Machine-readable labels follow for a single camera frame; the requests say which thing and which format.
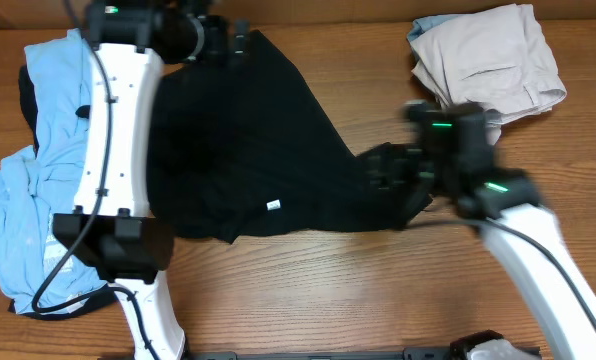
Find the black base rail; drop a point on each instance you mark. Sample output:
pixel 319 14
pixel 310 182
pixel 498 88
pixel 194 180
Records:
pixel 410 353

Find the black garment under blue one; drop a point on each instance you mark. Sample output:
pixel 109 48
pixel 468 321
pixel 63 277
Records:
pixel 29 111

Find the black t-shirt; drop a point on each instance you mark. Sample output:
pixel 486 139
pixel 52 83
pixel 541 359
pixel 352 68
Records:
pixel 248 150

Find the beige folded shorts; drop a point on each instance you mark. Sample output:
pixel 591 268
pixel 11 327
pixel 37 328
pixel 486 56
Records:
pixel 498 59

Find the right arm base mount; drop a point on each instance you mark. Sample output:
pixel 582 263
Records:
pixel 487 345

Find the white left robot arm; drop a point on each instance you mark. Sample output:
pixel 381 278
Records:
pixel 110 228

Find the light blue folded garment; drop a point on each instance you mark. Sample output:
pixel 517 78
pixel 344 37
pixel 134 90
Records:
pixel 424 24

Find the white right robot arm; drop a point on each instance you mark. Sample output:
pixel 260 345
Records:
pixel 452 157

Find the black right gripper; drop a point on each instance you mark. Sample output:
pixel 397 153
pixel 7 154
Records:
pixel 386 160

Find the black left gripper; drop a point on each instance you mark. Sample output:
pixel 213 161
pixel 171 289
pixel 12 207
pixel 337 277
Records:
pixel 214 53

